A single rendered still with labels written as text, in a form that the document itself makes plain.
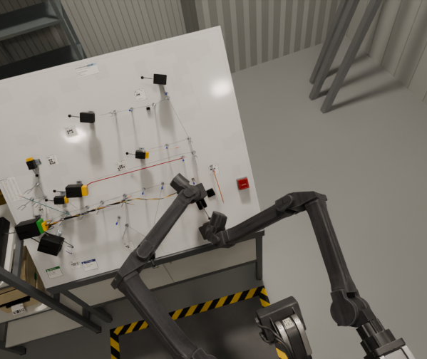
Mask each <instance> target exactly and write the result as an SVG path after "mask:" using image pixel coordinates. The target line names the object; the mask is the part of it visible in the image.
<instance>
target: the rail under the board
mask: <svg viewBox="0 0 427 359"><path fill-rule="evenodd" d="M261 236H264V229H262V230H260V231H258V232H256V233H254V234H252V235H250V236H248V237H246V238H244V239H242V240H241V241H240V242H243V241H247V240H250V239H254V238H257V237H261ZM238 243H239V242H238ZM214 249H219V248H218V247H214V245H213V243H209V244H205V245H202V246H197V247H194V248H191V249H186V250H184V251H179V252H176V253H173V254H168V255H166V256H161V257H158V258H155V259H152V260H153V263H154V264H155V265H156V266H157V265H161V264H165V263H167V262H171V261H175V260H178V259H183V258H186V257H189V256H193V255H196V254H201V253H204V252H206V251H211V250H214ZM153 263H152V261H151V260H149V261H148V262H147V264H146V265H145V266H144V268H143V269H147V268H150V267H153ZM118 270H119V269H115V270H112V271H107V272H104V273H101V274H96V275H94V276H89V277H86V278H83V279H79V280H76V281H71V282H68V283H64V284H61V285H57V286H53V287H50V288H47V289H46V291H48V292H49V293H51V294H52V295H53V294H56V293H60V292H63V291H67V290H71V289H74V288H78V287H81V286H86V285H88V284H92V283H96V282H99V281H104V280H106V279H111V278H114V277H115V276H116V274H117V272H118Z"/></svg>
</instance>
